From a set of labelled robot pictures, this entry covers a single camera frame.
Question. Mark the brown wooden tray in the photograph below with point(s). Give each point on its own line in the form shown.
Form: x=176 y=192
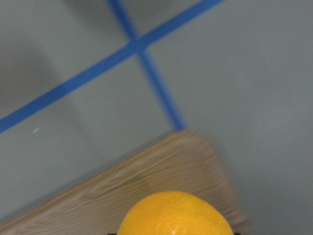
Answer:
x=185 y=161

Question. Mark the orange fruit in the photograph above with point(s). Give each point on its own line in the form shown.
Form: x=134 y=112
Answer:
x=173 y=213

